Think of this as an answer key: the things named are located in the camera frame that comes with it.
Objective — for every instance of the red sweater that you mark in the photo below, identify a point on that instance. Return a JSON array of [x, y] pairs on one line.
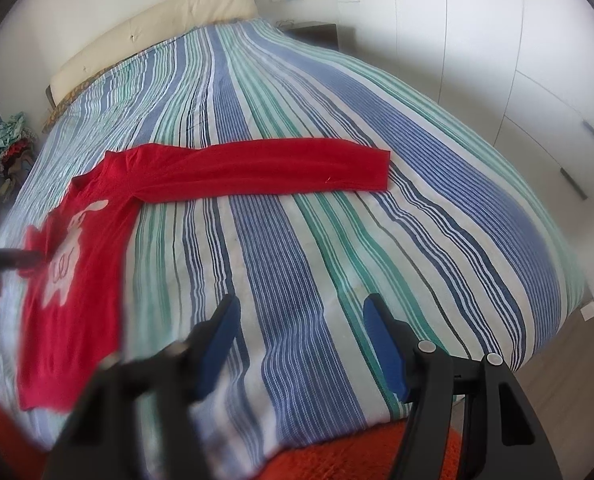
[[102, 310]]

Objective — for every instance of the orange rug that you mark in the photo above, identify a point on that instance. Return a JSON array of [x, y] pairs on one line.
[[337, 455]]

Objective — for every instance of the dark nightstand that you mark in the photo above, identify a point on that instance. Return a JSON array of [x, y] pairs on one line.
[[317, 35]]

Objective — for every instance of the pile of colourful clothes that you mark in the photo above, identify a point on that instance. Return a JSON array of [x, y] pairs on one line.
[[9, 145]]

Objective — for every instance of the striped bedspread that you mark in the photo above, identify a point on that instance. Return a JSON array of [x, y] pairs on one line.
[[302, 240]]

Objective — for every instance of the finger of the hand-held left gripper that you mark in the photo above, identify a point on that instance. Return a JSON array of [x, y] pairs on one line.
[[12, 259]]

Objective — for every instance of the cream padded headboard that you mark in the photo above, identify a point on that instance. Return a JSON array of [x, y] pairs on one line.
[[152, 30]]

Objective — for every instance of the white wardrobe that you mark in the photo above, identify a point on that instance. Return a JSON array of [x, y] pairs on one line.
[[477, 35]]

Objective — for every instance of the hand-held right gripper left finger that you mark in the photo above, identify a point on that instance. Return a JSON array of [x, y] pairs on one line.
[[222, 342]]

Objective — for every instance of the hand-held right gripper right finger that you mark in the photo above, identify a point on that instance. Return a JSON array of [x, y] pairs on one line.
[[384, 345]]

